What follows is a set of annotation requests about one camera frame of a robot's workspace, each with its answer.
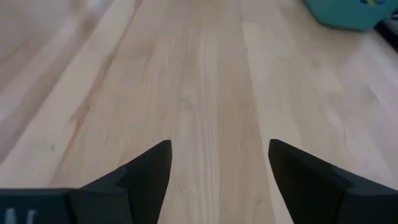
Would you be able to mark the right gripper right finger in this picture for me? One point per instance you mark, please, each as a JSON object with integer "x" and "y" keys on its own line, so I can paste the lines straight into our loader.
{"x": 311, "y": 193}

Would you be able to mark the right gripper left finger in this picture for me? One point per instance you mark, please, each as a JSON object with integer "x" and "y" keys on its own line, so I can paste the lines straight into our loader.
{"x": 140, "y": 186}

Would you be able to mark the teal plastic basket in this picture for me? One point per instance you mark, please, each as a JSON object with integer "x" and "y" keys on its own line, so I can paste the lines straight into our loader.
{"x": 348, "y": 14}

